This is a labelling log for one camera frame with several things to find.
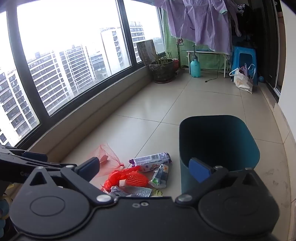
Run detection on brown cardboard sheet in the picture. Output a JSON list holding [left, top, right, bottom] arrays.
[[136, 39, 156, 67]]

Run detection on purple hanging garment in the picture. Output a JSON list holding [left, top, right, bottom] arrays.
[[154, 0, 239, 55]]

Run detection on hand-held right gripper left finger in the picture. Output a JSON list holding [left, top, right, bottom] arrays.
[[20, 157, 114, 206]]

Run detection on dark hanging clothes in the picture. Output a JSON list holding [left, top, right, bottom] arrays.
[[228, 0, 256, 48]]

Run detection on white shopping bag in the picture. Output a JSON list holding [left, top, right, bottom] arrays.
[[229, 67, 254, 94]]

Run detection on black window frame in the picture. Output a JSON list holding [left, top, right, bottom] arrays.
[[0, 0, 163, 149]]

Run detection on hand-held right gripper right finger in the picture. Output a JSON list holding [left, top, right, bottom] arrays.
[[175, 158, 266, 207]]

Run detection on black power cable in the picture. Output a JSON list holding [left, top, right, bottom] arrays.
[[205, 54, 221, 83]]

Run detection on potted plant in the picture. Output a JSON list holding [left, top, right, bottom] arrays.
[[148, 51, 176, 83]]

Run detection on purple white snack packet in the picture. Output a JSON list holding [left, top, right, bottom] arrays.
[[129, 152, 173, 173]]

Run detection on silver foil wrapper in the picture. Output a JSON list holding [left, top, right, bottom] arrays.
[[108, 185, 152, 198]]

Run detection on white low bench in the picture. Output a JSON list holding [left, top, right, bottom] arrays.
[[186, 50, 228, 78]]

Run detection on person's left hand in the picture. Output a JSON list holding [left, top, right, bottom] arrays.
[[0, 200, 10, 234]]

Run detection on red fuzzy cloth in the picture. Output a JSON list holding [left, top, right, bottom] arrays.
[[104, 166, 149, 191]]

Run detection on dark sliding door frame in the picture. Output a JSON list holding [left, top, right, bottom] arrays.
[[255, 0, 284, 99]]

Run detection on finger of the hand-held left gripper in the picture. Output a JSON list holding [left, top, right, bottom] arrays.
[[0, 158, 77, 173], [0, 146, 48, 163]]

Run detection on teal plastic trash bin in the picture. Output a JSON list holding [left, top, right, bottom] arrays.
[[179, 114, 260, 195]]

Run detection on red mesh bag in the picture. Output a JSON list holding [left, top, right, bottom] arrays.
[[91, 143, 125, 177]]

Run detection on teal spray bottle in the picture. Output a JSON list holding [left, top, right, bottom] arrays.
[[189, 45, 201, 78]]

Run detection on white green plastic wrapper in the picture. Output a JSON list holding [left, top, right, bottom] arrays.
[[148, 163, 171, 189]]

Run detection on blue plastic stool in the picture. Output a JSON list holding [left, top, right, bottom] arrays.
[[232, 46, 259, 86]]

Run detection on pale purple bag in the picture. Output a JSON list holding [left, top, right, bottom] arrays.
[[240, 63, 256, 82]]

